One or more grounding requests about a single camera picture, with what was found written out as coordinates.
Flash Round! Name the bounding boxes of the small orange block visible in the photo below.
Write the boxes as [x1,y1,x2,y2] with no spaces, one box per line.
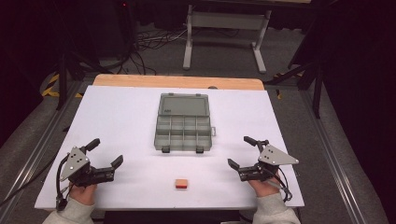
[175,178,190,190]

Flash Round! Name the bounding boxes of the bundle of floor cables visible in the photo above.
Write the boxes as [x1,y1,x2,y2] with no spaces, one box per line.
[120,26,190,77]

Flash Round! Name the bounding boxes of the yellow black hazard tape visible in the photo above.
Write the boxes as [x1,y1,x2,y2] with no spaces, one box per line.
[41,72,84,99]

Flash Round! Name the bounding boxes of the black tripod stand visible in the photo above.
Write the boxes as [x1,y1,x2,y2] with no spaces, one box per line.
[266,59,325,119]
[55,50,106,111]

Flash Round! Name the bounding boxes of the clear plastic compartment organizer box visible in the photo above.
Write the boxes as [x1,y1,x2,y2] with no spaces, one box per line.
[153,91,217,154]

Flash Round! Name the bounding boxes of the hand-held gripper black cable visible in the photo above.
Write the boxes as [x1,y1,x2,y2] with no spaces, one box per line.
[55,154,71,212]
[268,167,294,203]

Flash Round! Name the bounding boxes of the metal floor rail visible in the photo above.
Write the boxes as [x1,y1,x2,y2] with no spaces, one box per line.
[299,90,368,224]
[0,81,82,216]

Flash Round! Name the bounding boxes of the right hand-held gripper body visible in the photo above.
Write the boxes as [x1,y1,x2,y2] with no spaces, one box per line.
[238,139,300,183]

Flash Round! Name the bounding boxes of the person's right hand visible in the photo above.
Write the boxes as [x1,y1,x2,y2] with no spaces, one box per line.
[247,177,282,198]

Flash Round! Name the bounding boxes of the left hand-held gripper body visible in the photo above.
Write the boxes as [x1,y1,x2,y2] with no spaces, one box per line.
[60,146,116,189]

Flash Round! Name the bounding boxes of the left hand-held gripper black cable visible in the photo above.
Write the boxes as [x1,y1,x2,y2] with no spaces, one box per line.
[55,154,71,212]

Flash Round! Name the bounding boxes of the right hand-held gripper black cable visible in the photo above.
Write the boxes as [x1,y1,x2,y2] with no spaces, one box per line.
[268,167,294,203]

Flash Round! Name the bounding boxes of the person's left hand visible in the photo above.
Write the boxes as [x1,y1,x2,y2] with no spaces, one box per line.
[68,184,98,206]

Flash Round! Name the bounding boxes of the white metal table frame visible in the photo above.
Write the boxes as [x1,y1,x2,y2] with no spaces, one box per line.
[182,3,273,75]

